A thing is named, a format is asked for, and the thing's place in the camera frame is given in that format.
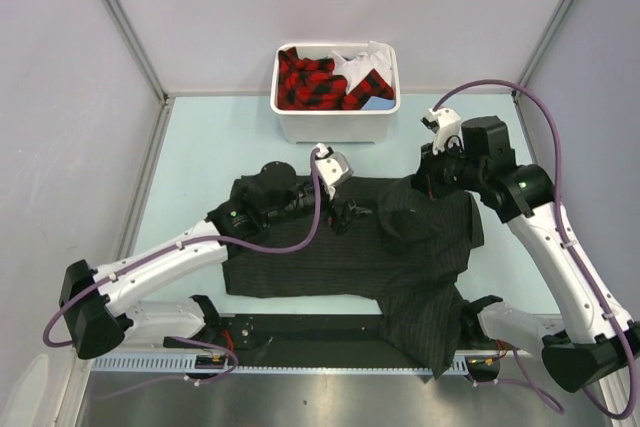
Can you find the white shirt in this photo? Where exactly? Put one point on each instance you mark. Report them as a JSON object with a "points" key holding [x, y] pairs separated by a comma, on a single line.
{"points": [[356, 67]]}

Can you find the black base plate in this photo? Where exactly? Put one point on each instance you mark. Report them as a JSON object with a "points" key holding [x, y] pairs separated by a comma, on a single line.
{"points": [[249, 331]]}

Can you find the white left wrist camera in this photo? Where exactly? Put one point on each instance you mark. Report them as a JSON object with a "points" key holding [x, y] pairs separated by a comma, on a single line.
{"points": [[333, 168]]}

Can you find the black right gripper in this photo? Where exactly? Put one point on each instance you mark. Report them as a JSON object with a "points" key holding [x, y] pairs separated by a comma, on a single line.
{"points": [[426, 178]]}

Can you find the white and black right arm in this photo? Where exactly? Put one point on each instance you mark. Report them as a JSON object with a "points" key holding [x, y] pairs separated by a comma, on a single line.
{"points": [[593, 338]]}

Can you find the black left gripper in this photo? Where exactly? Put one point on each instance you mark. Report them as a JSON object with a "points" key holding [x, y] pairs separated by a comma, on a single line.
{"points": [[348, 212]]}

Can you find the white slotted cable duct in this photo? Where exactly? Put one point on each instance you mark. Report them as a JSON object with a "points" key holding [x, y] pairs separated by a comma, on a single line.
{"points": [[207, 364]]}

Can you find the dark pinstriped long sleeve shirt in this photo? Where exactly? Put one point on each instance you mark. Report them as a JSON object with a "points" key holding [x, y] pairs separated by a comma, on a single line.
{"points": [[406, 254]]}

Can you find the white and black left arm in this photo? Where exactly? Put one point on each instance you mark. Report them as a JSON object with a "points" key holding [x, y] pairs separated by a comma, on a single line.
{"points": [[274, 213]]}

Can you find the white plastic bin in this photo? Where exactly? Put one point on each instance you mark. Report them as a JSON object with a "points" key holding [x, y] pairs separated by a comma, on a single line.
{"points": [[335, 126]]}

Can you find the red black plaid shirt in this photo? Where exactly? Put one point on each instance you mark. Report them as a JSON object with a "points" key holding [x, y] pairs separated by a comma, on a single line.
{"points": [[307, 85]]}

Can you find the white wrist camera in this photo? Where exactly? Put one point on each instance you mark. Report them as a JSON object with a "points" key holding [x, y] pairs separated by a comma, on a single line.
{"points": [[333, 168], [444, 124]]}

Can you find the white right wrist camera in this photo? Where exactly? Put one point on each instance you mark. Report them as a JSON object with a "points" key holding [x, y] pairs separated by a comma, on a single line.
{"points": [[444, 124]]}

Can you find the light blue shirt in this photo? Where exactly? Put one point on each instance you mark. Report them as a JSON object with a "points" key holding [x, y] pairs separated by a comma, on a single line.
{"points": [[379, 104]]}

